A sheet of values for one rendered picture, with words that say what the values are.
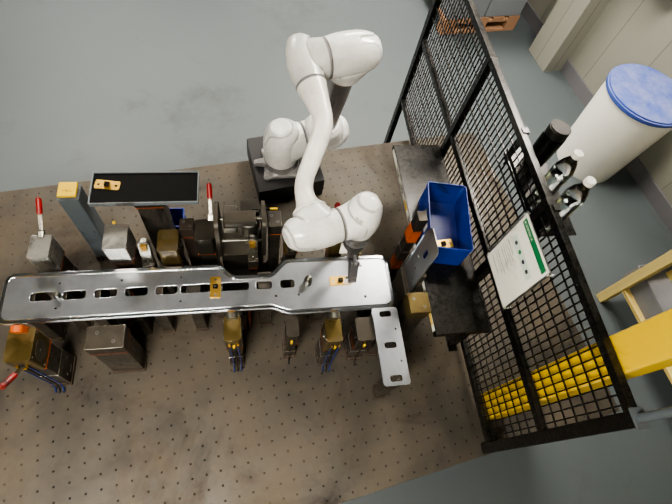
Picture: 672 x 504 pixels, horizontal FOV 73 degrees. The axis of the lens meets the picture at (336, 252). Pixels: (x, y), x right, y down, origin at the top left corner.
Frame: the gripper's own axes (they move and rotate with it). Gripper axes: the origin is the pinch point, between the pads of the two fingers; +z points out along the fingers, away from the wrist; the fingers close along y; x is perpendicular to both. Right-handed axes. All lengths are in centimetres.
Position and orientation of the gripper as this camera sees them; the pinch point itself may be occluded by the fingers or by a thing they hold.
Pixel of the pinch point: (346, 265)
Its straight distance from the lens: 162.4
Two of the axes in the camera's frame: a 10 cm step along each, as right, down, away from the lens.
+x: 9.8, -0.4, 1.8
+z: -1.4, 4.7, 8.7
